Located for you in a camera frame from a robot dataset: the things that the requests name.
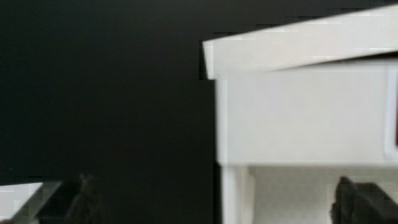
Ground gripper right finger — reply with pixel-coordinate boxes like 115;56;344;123
330;177;398;224

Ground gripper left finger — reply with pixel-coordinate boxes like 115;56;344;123
33;173;108;224

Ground white drawer cabinet box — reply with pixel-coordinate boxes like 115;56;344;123
202;3;398;224

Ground white drawer middle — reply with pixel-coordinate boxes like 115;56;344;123
0;181;60;224

